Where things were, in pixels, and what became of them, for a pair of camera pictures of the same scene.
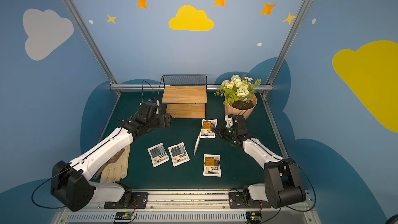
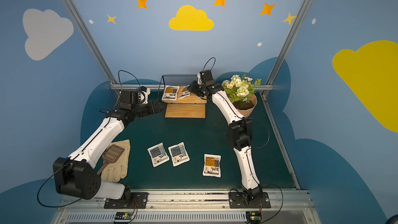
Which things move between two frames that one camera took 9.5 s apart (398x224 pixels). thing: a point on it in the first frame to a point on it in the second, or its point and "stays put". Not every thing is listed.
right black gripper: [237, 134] to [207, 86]
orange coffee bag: [212, 165] stays put
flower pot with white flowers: [240, 95] stays put
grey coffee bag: [158, 154] stays put
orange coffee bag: [207, 126] to [170, 93]
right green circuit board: [254, 217] stays put
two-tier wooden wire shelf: [186, 96] stays put
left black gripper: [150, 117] to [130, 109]
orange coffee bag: [197, 145] to [184, 92]
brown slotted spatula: [111, 161] stays put
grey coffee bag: [179, 154] stays put
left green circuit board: [123, 215] stays put
